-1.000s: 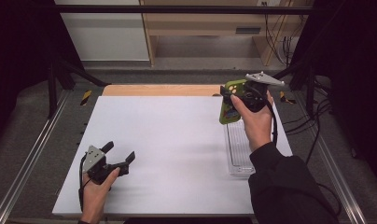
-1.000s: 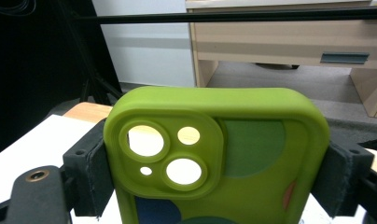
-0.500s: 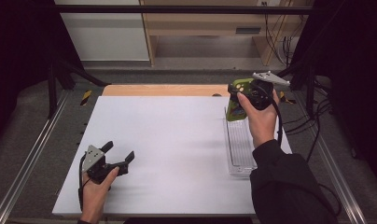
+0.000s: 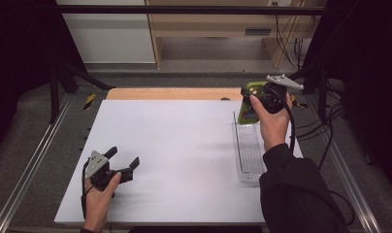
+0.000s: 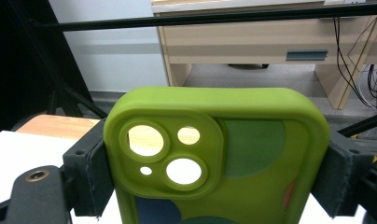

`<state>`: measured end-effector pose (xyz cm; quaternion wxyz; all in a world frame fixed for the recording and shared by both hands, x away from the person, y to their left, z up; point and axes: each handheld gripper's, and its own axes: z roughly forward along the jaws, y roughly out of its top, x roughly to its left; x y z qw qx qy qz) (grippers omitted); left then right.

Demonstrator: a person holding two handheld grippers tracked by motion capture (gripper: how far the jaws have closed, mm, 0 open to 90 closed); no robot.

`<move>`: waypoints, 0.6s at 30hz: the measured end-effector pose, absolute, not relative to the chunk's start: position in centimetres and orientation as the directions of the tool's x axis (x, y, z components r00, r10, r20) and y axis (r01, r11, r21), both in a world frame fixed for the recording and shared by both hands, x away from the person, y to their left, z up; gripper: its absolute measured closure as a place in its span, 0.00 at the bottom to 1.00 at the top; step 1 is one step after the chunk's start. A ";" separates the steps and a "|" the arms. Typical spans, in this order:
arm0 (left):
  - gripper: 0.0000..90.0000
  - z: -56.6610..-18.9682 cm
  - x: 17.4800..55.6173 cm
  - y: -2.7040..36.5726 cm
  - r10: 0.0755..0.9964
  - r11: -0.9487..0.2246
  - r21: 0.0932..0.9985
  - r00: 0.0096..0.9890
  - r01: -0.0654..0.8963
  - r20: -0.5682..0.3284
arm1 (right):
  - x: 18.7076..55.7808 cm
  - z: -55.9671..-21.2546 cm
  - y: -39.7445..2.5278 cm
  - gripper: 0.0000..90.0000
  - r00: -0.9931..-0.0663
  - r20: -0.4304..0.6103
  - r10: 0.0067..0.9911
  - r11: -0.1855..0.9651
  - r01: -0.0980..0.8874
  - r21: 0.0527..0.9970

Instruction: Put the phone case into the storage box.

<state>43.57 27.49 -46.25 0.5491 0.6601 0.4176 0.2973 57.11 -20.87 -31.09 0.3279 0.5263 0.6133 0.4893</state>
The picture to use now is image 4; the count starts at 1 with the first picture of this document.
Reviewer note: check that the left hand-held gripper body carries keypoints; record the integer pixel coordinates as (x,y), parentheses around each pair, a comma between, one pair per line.
(97,165)

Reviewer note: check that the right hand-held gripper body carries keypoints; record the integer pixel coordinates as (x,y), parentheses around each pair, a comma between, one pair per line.
(275,97)

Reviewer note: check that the green phone case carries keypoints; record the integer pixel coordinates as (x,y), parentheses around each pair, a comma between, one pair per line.
(249,121)

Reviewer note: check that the clear plastic tray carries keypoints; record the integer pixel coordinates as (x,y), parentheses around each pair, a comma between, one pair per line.
(249,152)

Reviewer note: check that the person's right hand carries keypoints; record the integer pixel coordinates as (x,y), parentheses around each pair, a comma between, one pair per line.
(275,129)

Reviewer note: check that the person's left hand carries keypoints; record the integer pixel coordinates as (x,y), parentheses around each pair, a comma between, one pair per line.
(98,204)

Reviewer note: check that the yellow black striped tape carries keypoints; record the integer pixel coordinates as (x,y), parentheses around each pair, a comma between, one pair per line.
(302,105)

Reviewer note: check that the black metal stand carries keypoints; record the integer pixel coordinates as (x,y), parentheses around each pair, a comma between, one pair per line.
(321,97)
(54,97)

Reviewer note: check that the wooden desk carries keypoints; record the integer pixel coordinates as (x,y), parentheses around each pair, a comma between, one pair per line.
(200,24)

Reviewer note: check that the white power socket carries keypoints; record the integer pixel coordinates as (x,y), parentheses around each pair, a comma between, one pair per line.
(281,2)

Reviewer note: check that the black curtain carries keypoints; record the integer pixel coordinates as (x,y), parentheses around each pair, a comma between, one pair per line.
(16,48)
(372,64)

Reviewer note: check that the white cabinet panel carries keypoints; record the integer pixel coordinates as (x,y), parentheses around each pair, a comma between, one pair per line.
(110,39)

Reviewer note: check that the aluminium floor rail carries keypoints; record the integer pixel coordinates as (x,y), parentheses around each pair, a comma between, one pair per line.
(21,181)
(347,181)

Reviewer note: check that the black horizontal frame bar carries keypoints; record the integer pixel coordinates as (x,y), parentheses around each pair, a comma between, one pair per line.
(184,9)

